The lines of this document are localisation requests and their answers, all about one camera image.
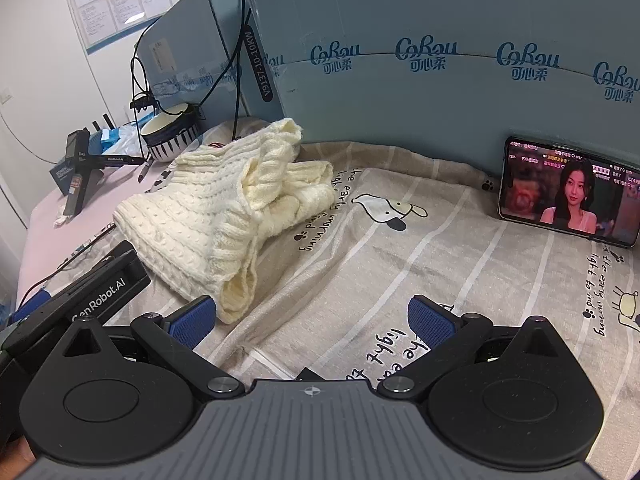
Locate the printed grey striped bedsheet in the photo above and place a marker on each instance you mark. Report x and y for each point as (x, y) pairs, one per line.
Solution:
(400, 270)

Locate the black clip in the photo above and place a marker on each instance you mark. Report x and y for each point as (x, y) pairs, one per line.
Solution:
(144, 101)

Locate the large blue cardboard box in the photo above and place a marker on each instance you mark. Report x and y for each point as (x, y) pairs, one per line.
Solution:
(425, 105)

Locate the cream knit sweater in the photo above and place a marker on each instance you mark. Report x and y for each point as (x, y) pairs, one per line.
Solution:
(200, 210)

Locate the black handheld device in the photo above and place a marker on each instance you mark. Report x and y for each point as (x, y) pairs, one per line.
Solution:
(82, 175)

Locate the smartphone with lit screen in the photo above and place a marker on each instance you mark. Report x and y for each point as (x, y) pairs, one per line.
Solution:
(565, 192)

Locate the white plastic bag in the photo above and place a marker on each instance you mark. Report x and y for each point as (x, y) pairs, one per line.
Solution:
(127, 137)

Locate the white wall socket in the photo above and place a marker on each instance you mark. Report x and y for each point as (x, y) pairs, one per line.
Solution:
(5, 96)

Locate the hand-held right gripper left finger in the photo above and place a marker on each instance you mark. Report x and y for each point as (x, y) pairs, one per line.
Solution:
(192, 325)

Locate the dark pen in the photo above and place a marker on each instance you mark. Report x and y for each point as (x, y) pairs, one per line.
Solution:
(145, 170)

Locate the crumpled white tissue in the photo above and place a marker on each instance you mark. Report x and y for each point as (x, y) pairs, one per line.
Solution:
(60, 221)

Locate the striped ceramic bowl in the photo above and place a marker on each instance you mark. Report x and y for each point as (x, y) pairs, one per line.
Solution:
(170, 135)

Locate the wall notice board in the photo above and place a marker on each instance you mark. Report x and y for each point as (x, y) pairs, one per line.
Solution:
(110, 5)

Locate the small blue carton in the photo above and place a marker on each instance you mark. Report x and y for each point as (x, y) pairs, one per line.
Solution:
(61, 175)

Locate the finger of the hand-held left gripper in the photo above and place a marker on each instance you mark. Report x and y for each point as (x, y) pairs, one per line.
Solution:
(31, 306)

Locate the blue cardboard box white label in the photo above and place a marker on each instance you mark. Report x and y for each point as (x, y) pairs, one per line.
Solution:
(200, 35)

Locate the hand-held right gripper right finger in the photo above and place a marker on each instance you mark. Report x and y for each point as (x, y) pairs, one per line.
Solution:
(431, 322)

